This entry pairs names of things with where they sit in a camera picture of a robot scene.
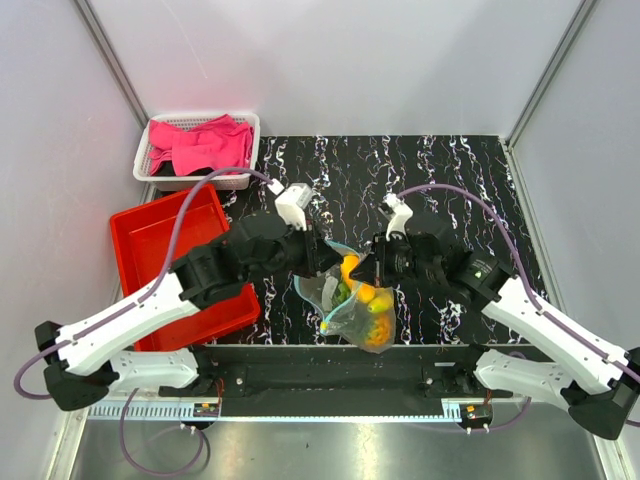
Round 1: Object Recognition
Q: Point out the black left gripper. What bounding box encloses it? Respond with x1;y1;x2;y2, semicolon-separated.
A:
244;216;344;285

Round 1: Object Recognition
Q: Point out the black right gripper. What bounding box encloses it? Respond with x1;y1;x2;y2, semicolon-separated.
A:
350;230;442;288

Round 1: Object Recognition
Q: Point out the yellow orange fake mango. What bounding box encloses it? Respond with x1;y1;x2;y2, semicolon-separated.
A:
340;254;359;290

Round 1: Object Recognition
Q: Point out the clear zip top bag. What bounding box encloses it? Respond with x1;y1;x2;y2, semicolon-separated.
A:
294;242;396;354

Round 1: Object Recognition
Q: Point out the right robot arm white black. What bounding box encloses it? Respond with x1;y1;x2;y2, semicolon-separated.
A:
349;214;639;440

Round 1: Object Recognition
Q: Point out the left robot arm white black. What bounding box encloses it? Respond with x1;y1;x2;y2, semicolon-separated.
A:
35;211;342;411

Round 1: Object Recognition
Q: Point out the yellow fake lemon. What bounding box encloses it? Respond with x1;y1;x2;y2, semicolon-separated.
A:
356;284;393;315

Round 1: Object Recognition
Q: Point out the orange fake carrot piece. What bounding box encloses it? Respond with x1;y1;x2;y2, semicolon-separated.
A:
365;313;395;348

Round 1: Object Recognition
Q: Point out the pink cloth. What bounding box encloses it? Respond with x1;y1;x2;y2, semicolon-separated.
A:
149;114;254;176

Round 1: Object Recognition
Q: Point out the red plastic bin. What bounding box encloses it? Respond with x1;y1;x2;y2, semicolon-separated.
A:
110;185;261;351

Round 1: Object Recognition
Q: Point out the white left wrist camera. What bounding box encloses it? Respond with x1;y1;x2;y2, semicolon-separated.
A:
267;180;312;231

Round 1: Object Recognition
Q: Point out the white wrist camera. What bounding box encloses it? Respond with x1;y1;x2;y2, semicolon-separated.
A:
267;180;312;231
379;193;413;240

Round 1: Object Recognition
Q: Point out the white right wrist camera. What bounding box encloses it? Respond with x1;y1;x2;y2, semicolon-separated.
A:
379;193;413;240

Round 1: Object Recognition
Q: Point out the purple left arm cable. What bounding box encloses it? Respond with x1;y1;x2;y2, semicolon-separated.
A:
12;167;281;401

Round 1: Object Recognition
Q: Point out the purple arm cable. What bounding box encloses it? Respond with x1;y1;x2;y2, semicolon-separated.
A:
12;167;281;401
397;183;640;386

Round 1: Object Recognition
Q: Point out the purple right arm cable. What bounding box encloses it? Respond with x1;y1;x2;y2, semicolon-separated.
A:
397;183;640;386

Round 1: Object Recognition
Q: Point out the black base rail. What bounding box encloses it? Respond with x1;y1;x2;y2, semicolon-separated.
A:
159;345;487;398

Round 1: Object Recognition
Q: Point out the aluminium frame post left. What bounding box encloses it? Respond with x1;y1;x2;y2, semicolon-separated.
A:
70;0;149;129

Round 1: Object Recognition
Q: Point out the aluminium frame post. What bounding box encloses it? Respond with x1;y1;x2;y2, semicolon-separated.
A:
504;0;599;149
70;0;149;129

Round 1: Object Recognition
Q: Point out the aluminium frame post right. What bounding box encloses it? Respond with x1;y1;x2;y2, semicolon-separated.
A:
504;0;599;149

